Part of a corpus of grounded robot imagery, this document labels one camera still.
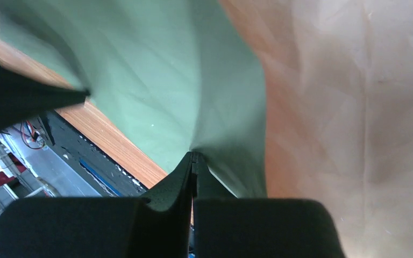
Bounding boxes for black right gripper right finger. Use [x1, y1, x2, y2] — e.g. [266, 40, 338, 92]
[192, 152, 345, 257]

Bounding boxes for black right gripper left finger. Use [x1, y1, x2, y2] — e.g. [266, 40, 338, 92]
[0, 152, 193, 257]

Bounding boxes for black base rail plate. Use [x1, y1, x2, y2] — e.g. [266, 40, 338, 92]
[34, 111, 148, 197]

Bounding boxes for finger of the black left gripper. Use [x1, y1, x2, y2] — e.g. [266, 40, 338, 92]
[0, 65, 90, 131]

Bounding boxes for aluminium frame rail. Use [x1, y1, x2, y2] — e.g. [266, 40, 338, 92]
[0, 126, 100, 215]

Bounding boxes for green and peach wrapping paper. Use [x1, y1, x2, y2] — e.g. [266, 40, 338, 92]
[0, 1, 413, 257]

